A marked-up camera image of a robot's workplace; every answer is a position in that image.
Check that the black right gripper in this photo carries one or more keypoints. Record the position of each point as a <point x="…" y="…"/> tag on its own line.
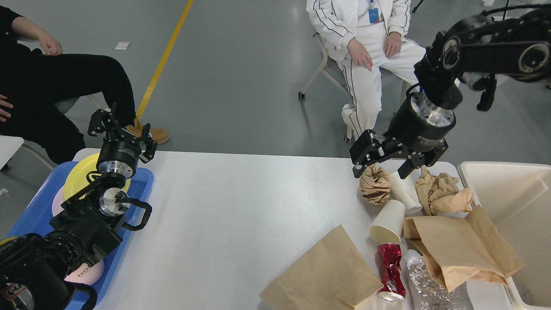
<point x="416" y="132"/>

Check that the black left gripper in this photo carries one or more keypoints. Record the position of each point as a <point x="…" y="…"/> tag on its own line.
<point x="118" y="154"/>

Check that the yellow plate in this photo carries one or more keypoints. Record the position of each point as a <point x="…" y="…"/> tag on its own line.
<point x="80" y="175"/>

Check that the white paper cup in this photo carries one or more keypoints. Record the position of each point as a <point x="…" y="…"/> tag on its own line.
<point x="404" y="191"/>
<point x="387" y="226"/>

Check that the crushed red soda can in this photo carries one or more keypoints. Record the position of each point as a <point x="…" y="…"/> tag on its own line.
<point x="389" y="267"/>

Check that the brown paper bag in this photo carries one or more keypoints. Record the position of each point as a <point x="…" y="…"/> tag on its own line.
<point x="332" y="275"/>

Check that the pink ribbed mug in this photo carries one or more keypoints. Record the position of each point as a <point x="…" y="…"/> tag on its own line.
<point x="86" y="274"/>

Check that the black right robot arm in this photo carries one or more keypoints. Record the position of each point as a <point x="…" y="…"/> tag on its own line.
<point x="474" y="50"/>

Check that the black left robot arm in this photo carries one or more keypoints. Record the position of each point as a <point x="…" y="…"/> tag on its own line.
<point x="34" y="268"/>

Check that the crumpled brown paper ball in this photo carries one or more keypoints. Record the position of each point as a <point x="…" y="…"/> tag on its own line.
<point x="375" y="186"/>

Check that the upright white paper cup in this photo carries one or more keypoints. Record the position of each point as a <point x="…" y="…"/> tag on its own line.
<point x="404" y="191"/>

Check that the crumpled brown paper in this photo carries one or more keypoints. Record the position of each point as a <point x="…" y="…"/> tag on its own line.
<point x="440" y="193"/>

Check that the pink plate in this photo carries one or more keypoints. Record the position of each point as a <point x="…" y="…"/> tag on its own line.
<point x="58" y="200"/>

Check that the person in black trousers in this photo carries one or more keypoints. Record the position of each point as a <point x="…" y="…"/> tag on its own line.
<point x="36" y="74"/>

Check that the white office chair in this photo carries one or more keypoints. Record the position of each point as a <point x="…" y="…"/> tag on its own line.
<point x="329" y="68"/>

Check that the brown paper sheet right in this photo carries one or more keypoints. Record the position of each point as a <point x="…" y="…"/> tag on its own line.
<point x="459" y="249"/>

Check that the white side table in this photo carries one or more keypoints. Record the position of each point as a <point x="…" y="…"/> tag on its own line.
<point x="8" y="147"/>

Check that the person in white tracksuit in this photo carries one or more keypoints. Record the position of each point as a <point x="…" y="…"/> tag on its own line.
<point x="363" y="36"/>

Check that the blue plastic tray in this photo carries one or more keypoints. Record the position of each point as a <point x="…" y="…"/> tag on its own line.
<point x="35" y="218"/>

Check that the cream plastic bin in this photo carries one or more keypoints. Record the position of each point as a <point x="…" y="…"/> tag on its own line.
<point x="517" y="198"/>

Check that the crumpled clear plastic wrap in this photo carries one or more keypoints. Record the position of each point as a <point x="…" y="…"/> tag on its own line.
<point x="427" y="293"/>

